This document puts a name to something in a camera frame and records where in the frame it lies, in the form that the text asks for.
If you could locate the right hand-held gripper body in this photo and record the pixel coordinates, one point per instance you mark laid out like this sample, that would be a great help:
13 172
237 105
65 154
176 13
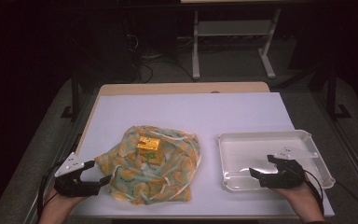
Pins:
287 177

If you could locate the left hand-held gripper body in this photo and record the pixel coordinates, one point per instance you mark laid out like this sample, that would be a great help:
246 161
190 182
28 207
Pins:
71 186

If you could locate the white plastic tray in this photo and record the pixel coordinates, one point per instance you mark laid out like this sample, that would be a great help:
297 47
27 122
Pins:
248 149

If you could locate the orange patterned cloth bag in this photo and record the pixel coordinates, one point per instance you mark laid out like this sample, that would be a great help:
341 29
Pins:
143 183

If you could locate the yellow carton box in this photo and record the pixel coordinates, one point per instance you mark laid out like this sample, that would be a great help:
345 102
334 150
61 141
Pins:
149 149

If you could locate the person's left hand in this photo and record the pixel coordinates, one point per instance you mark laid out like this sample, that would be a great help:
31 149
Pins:
57 207

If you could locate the black metal stand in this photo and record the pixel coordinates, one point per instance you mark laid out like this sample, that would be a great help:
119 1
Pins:
75 93
332 93

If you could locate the pale lavender table mat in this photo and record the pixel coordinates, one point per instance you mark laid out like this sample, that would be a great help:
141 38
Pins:
183 112

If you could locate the white metal stand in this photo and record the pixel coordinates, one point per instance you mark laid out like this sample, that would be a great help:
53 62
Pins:
195 46

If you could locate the metal frame rail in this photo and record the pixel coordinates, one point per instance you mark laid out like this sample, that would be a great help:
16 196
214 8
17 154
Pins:
348 143

